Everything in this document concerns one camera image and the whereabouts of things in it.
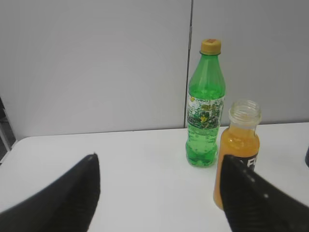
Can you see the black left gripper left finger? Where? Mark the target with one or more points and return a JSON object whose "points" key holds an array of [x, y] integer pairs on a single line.
{"points": [[66, 205]]}

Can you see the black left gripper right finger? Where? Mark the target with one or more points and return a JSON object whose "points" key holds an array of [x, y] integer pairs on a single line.
{"points": [[251, 204]]}

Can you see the NFC orange juice bottle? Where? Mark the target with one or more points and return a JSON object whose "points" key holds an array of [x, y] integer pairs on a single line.
{"points": [[239, 139]]}

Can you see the dark red wine bottle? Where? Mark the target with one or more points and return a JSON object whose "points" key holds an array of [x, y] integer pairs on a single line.
{"points": [[307, 158]]}

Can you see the green plastic soda bottle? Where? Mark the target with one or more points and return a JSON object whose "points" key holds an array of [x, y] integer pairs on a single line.
{"points": [[206, 93]]}

